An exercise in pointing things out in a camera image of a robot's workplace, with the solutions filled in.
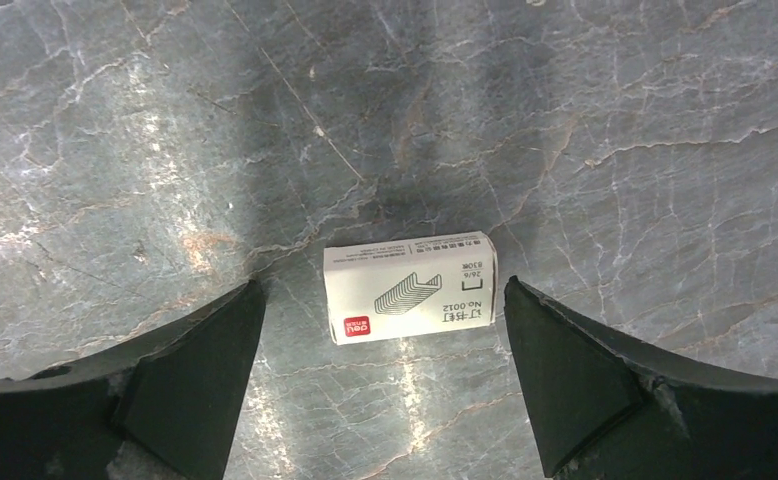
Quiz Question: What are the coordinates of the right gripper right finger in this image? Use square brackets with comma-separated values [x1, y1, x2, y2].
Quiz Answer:
[504, 278, 778, 479]

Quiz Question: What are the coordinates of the white staple box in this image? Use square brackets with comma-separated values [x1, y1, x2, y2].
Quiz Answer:
[323, 231, 498, 345]

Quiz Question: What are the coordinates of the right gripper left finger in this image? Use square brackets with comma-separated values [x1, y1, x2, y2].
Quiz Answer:
[0, 281, 266, 479]

